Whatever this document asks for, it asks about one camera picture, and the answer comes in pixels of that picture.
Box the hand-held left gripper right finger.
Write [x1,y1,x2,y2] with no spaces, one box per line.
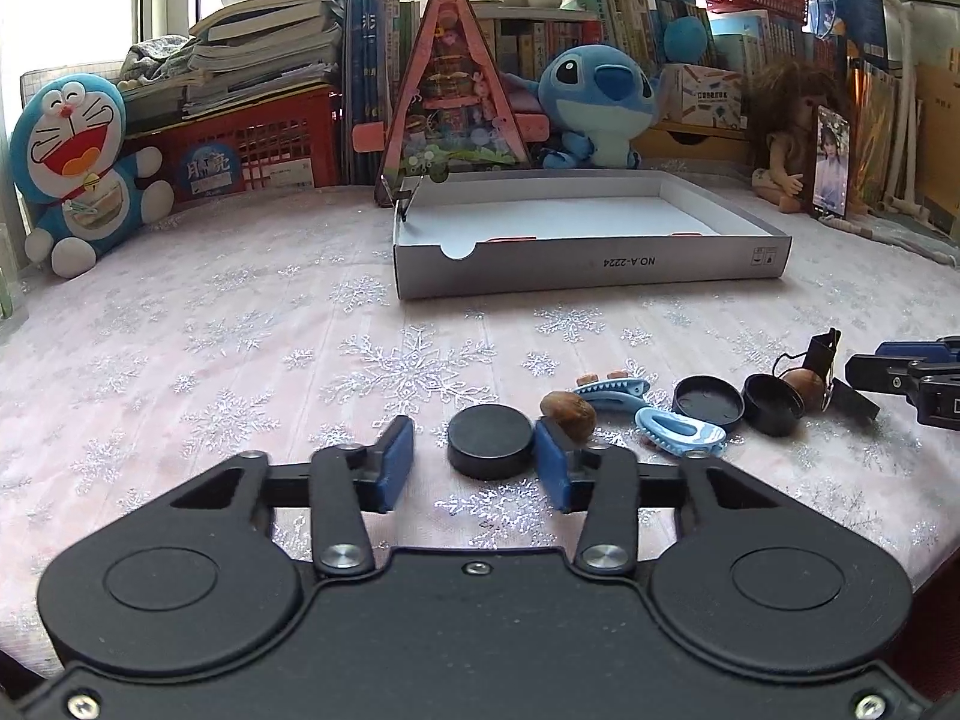
[533,420,782,578]

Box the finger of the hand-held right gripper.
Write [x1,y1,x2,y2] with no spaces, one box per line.
[845,355,932,400]
[875,339,960,365]

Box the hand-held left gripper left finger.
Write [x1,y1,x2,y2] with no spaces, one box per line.
[171,415,416,578]

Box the light brown nut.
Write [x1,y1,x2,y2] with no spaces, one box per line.
[541,391,599,442]

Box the black binder clip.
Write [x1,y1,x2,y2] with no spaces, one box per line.
[771,328,881,421]

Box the black round puck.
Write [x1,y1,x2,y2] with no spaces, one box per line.
[447,405,536,479]

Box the dark brown nut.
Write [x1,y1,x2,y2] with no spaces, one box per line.
[780,366,827,410]

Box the blue hair clip with bears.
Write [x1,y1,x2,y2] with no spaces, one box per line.
[571,371,650,413]

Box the white cardboard box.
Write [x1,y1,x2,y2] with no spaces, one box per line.
[391,169,793,302]

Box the black round container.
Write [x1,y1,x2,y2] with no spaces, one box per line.
[742,373,808,437]

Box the light blue hair clip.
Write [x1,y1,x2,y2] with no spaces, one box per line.
[634,406,728,458]

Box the black round lid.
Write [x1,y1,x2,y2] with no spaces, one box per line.
[673,378,746,434]

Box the portrait photo card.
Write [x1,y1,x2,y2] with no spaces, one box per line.
[808,106,853,220]

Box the pink snowflake tablecloth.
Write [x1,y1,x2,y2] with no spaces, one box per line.
[0,159,960,691]

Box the brown-haired doll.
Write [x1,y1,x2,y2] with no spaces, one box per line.
[742,58,850,215]

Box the small black clip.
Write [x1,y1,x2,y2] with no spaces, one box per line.
[379,172,415,224]

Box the wooden drawer box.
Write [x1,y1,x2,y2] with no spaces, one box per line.
[632,118,760,164]

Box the white printed carton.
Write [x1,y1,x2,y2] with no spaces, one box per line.
[660,62,748,130]

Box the red plastic crate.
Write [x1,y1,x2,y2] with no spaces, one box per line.
[123,85,343,205]

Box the blue paper bag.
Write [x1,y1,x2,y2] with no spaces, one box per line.
[793,0,887,70]

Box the pink triangular toy display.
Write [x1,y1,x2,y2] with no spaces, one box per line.
[373,0,536,208]

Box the blue alien plush toy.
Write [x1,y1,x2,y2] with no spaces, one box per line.
[501,43,662,170]

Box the row of blue books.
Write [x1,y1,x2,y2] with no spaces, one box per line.
[343,0,396,185]

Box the row of shelved books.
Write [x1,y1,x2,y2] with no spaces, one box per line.
[394,0,850,83]

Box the blue cat plush toy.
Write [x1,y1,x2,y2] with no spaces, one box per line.
[10,73,176,279]

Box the stack of books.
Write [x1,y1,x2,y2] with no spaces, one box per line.
[120,0,347,119]

